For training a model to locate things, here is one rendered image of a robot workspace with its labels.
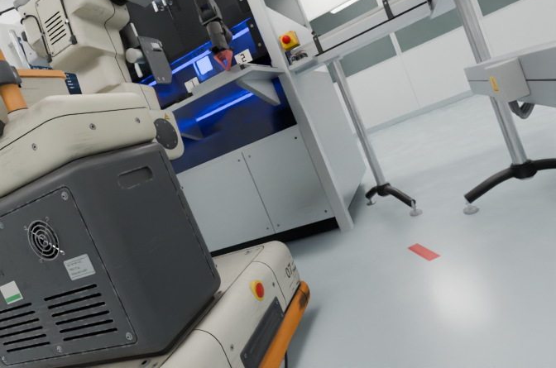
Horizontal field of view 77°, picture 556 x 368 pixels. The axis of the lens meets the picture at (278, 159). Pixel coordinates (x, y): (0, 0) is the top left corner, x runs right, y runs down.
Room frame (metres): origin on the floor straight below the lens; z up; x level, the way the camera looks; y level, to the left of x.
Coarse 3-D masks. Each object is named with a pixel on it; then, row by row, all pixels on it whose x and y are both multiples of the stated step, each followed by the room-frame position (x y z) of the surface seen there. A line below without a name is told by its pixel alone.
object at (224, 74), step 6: (234, 66) 1.44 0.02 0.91; (270, 66) 1.73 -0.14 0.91; (222, 72) 1.46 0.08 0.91; (228, 72) 1.45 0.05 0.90; (234, 72) 1.44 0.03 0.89; (210, 78) 1.48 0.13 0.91; (216, 78) 1.47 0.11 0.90; (222, 78) 1.46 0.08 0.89; (198, 84) 1.51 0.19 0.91; (204, 84) 1.50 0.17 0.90; (210, 84) 1.49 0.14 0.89; (192, 90) 1.52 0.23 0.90; (198, 90) 1.51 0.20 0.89
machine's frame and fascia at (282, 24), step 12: (0, 0) 2.38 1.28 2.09; (12, 0) 2.34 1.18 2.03; (12, 12) 2.36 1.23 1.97; (276, 12) 1.95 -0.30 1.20; (228, 24) 1.83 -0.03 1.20; (276, 24) 1.86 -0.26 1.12; (288, 24) 2.08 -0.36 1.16; (300, 36) 2.26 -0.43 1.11; (312, 36) 2.59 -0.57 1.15; (192, 48) 1.92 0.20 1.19; (168, 60) 1.99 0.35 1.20; (252, 60) 1.81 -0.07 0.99
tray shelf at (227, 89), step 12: (240, 72) 1.41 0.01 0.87; (252, 72) 1.43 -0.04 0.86; (264, 72) 1.53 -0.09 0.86; (276, 72) 1.65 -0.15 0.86; (216, 84) 1.45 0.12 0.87; (228, 84) 1.48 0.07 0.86; (192, 96) 1.50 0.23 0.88; (204, 96) 1.51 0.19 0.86; (216, 96) 1.62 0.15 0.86; (228, 96) 1.76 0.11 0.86; (168, 108) 1.56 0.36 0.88; (180, 108) 1.57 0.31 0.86; (192, 108) 1.69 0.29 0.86; (204, 108) 1.84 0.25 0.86
